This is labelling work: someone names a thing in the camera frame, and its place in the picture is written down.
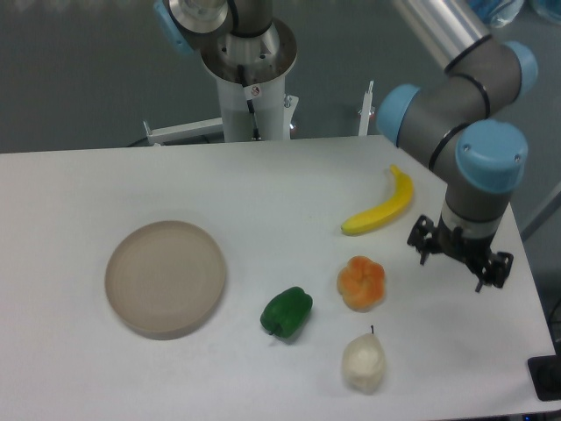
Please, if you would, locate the white left support bracket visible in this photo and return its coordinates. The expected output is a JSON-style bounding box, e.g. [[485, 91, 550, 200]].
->
[[143, 118, 223, 146]]

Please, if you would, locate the black device at table edge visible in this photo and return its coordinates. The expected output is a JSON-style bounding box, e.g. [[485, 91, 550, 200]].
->
[[527, 355, 560, 402]]

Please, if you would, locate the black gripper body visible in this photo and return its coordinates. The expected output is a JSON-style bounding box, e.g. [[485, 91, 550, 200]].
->
[[434, 217, 500, 263]]

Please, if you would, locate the white pear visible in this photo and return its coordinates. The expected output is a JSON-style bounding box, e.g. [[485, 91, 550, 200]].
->
[[341, 325, 387, 395]]

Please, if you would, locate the beige round plate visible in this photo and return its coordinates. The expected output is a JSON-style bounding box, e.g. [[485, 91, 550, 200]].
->
[[104, 221, 227, 340]]

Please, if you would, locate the green bell pepper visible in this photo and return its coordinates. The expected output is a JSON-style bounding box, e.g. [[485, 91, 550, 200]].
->
[[259, 287, 313, 339]]

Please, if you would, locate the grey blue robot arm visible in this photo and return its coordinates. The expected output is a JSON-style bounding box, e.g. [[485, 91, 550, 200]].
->
[[153, 1, 537, 288]]

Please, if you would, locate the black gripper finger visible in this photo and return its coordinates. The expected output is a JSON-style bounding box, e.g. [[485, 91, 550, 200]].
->
[[407, 215, 440, 265], [465, 251, 514, 293]]

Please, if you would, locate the white support bracket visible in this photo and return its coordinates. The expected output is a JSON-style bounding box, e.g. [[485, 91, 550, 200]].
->
[[143, 118, 223, 146], [358, 80, 375, 136]]

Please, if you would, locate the blue plastic bag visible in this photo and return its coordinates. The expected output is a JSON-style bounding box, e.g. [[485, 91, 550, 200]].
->
[[466, 0, 525, 28]]

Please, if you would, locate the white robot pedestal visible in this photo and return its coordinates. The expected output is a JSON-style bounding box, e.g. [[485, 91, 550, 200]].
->
[[202, 18, 297, 142]]

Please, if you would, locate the black pedestal cable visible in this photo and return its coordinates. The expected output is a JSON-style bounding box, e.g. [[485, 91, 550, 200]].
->
[[237, 63, 262, 141]]

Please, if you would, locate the white right support bracket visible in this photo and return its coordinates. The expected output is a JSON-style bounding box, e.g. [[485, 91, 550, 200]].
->
[[358, 80, 375, 136]]

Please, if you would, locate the yellow banana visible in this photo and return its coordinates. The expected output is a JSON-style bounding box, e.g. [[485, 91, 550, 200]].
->
[[340, 164, 415, 236]]

